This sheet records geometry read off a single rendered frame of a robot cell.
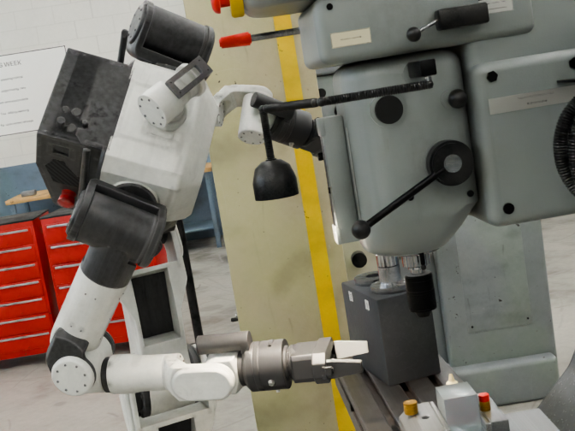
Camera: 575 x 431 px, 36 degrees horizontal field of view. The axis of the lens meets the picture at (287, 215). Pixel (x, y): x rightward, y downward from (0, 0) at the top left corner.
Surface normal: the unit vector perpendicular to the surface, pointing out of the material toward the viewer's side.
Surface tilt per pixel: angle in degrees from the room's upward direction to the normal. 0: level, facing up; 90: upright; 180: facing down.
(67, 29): 90
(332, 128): 90
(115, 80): 58
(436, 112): 90
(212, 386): 99
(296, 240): 90
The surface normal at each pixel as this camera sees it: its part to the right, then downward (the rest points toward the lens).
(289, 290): 0.09, 0.13
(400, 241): 0.07, 0.65
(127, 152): 0.25, -0.47
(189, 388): -0.15, 0.32
